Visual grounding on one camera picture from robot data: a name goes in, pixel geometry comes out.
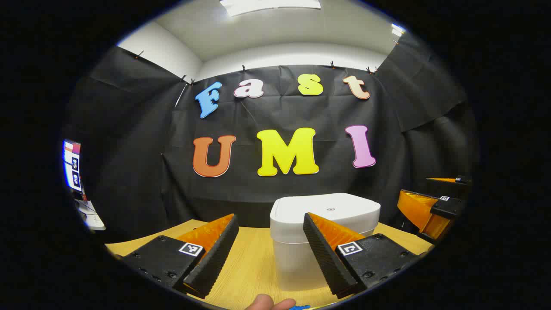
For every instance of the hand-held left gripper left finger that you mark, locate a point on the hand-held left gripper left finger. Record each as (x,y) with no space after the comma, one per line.
(215,258)

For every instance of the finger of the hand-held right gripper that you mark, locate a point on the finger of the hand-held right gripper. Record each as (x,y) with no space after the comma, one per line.
(462,180)
(450,209)

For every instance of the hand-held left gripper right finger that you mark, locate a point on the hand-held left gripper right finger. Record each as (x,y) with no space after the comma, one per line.
(325,258)

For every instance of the white desktop garbage bin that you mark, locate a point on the white desktop garbage bin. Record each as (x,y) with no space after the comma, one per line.
(292,258)

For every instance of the blue paper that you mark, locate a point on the blue paper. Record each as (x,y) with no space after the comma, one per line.
(299,307)

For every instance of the wooden desktop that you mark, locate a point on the wooden desktop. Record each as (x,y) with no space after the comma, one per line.
(254,267)

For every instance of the black backdrop cloth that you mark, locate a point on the black backdrop cloth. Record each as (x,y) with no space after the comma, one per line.
(241,189)

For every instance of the white side desk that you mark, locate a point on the white side desk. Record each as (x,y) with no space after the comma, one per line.
(92,219)

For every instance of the small ceiling light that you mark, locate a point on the small ceiling light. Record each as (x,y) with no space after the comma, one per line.
(397,30)

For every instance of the computer monitor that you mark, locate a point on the computer monitor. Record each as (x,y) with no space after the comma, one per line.
(72,165)

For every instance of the row of small cloth clips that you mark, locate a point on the row of small cloth clips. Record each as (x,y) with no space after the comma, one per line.
(243,68)

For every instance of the long ceiling light panel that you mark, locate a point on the long ceiling light panel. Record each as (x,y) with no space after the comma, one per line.
(271,6)

